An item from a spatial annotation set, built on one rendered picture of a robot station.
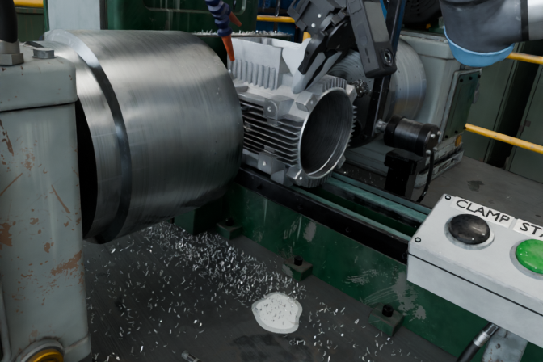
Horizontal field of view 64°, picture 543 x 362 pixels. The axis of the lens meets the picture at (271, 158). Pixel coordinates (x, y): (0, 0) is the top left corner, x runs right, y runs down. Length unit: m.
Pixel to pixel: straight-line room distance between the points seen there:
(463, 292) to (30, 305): 0.36
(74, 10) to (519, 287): 0.83
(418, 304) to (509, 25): 0.37
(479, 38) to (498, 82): 3.29
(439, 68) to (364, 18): 0.53
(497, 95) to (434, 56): 2.78
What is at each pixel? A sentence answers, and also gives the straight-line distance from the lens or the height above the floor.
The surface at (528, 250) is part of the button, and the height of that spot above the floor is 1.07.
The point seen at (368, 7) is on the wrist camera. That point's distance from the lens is 0.60.
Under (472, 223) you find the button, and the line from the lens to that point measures 0.38.
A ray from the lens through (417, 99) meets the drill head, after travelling 1.02.
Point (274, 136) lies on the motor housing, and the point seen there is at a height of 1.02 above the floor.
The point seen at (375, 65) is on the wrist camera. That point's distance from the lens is 0.58.
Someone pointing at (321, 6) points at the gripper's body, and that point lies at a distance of 0.62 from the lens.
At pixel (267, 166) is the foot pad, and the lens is 0.70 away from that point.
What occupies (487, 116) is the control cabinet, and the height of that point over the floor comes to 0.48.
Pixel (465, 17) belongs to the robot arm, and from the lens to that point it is 0.55.
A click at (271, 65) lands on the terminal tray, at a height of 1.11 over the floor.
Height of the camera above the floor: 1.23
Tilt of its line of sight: 21 degrees down
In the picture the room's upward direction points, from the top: 7 degrees clockwise
